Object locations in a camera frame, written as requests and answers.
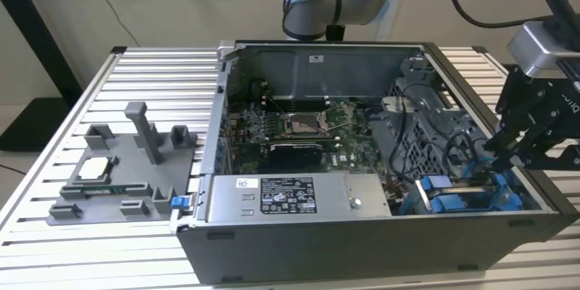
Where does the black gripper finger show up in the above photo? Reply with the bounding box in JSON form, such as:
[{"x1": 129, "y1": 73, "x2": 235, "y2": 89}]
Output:
[
  {"x1": 491, "y1": 123, "x2": 580, "y2": 173},
  {"x1": 482, "y1": 92, "x2": 545, "y2": 153}
]

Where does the blue data wire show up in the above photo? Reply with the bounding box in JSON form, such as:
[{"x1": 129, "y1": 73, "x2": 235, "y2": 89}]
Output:
[{"x1": 455, "y1": 155, "x2": 499, "y2": 183}]

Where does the hard disk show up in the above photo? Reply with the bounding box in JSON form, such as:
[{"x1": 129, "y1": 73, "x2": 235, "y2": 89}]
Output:
[{"x1": 415, "y1": 171, "x2": 526, "y2": 215}]

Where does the metal disk bay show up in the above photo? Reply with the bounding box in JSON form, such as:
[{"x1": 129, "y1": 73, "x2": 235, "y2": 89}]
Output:
[{"x1": 370, "y1": 58, "x2": 501, "y2": 183}]

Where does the black RAM slot bank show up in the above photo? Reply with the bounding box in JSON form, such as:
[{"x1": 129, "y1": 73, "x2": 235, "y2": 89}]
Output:
[
  {"x1": 262, "y1": 97, "x2": 330, "y2": 111},
  {"x1": 266, "y1": 134, "x2": 342, "y2": 144}
]

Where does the green motherboard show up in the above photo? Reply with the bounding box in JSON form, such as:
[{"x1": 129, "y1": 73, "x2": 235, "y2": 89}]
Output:
[{"x1": 221, "y1": 98, "x2": 387, "y2": 176}]

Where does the CPU socket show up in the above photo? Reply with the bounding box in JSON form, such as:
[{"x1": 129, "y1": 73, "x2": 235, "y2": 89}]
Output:
[{"x1": 282, "y1": 111, "x2": 326, "y2": 135}]

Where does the black graphics card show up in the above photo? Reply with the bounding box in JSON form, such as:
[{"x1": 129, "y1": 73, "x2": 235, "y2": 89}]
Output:
[{"x1": 235, "y1": 141, "x2": 329, "y2": 173}]

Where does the black open PC case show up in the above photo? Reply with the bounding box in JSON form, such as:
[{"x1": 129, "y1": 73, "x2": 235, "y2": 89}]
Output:
[{"x1": 170, "y1": 39, "x2": 580, "y2": 286}]

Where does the thin metal locking lever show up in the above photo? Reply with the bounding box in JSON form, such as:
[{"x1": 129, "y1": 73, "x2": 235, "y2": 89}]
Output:
[{"x1": 265, "y1": 96, "x2": 289, "y2": 115}]

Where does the silver power supply unit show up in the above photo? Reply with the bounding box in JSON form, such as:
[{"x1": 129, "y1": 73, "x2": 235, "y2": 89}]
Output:
[{"x1": 206, "y1": 173, "x2": 394, "y2": 220}]

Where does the grey parts rack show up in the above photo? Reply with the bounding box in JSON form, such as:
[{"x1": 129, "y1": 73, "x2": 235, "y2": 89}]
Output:
[{"x1": 47, "y1": 101, "x2": 201, "y2": 227}]

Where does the green RAM stick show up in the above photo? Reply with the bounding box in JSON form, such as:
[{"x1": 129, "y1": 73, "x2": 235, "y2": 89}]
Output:
[{"x1": 85, "y1": 185, "x2": 141, "y2": 196}]

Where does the silver CPU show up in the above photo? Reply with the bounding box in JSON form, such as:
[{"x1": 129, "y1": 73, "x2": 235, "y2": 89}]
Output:
[{"x1": 78, "y1": 158, "x2": 114, "y2": 181}]

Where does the black camera bracket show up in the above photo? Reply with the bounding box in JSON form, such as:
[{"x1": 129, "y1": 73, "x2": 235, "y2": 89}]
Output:
[{"x1": 495, "y1": 64, "x2": 537, "y2": 116}]

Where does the black looped wire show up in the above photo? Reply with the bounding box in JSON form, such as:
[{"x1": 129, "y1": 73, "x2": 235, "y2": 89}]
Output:
[{"x1": 441, "y1": 131, "x2": 494, "y2": 169}]

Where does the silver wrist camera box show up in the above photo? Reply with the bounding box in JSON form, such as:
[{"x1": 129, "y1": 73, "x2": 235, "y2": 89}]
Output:
[{"x1": 506, "y1": 20, "x2": 580, "y2": 77}]

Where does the long black wire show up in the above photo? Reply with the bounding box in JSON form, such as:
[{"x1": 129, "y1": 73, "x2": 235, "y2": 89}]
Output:
[{"x1": 390, "y1": 81, "x2": 455, "y2": 177}]

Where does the coloured power wire bundle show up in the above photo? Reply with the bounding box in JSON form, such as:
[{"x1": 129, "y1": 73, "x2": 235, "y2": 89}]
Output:
[{"x1": 381, "y1": 180, "x2": 410, "y2": 210}]

